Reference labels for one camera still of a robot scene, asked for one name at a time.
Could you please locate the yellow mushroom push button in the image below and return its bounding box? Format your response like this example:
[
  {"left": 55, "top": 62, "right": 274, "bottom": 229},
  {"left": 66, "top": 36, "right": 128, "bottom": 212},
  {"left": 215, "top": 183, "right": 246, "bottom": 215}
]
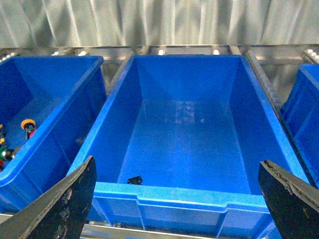
[{"left": 21, "top": 119, "right": 36, "bottom": 140}]

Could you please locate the blue bin with buttons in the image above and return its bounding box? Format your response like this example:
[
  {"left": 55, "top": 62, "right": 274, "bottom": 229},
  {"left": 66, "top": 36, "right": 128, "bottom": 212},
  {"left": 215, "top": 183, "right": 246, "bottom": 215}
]
[{"left": 0, "top": 56, "right": 107, "bottom": 213}]

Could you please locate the blue bin far right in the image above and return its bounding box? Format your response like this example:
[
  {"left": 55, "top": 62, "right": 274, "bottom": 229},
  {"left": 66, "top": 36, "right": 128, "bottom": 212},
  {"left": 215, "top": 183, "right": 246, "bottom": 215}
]
[{"left": 280, "top": 64, "right": 319, "bottom": 187}]

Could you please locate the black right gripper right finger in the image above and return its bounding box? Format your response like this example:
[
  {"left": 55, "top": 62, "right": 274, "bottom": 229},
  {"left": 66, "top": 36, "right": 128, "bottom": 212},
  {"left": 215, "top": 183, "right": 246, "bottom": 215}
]
[{"left": 258, "top": 160, "right": 319, "bottom": 239}]

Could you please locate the small black clip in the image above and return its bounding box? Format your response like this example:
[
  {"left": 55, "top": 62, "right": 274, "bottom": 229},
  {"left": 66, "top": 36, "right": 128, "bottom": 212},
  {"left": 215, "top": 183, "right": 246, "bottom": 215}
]
[{"left": 127, "top": 176, "right": 143, "bottom": 185}]

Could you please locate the blue middle storage bin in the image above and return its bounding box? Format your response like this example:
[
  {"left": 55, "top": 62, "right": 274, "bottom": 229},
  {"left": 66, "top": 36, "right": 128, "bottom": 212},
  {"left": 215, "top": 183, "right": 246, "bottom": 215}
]
[{"left": 71, "top": 55, "right": 306, "bottom": 239}]

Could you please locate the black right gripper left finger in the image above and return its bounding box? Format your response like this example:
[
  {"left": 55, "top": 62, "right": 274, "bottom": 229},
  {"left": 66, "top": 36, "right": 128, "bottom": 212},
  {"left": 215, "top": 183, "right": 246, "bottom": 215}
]
[{"left": 0, "top": 156, "right": 97, "bottom": 239}]

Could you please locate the green push button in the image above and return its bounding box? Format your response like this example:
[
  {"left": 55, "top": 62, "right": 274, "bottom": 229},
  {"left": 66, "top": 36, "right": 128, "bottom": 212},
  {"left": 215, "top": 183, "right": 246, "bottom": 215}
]
[{"left": 0, "top": 147, "right": 14, "bottom": 161}]

